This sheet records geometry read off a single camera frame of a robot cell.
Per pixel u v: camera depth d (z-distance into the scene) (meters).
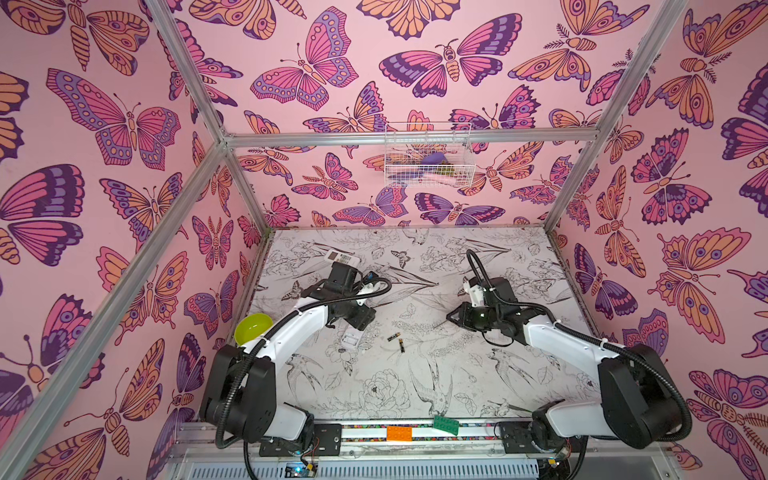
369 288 0.79
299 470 0.72
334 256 1.10
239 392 0.41
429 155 0.96
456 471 0.70
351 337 0.90
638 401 0.42
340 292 0.67
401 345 0.90
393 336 0.92
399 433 0.74
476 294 0.81
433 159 0.95
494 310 0.69
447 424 0.75
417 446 0.73
